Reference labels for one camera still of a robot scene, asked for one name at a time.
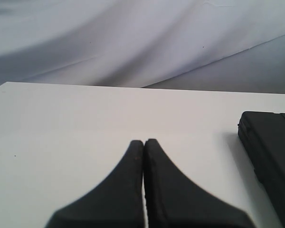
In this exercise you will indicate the black plastic carrying case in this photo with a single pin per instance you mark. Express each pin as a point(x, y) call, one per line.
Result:
point(263, 136)

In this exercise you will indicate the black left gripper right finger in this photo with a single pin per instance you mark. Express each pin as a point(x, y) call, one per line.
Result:
point(174, 201)

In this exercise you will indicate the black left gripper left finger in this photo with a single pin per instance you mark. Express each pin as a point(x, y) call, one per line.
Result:
point(116, 202)

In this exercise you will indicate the white backdrop sheet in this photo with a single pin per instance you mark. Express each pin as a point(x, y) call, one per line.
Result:
point(215, 45)

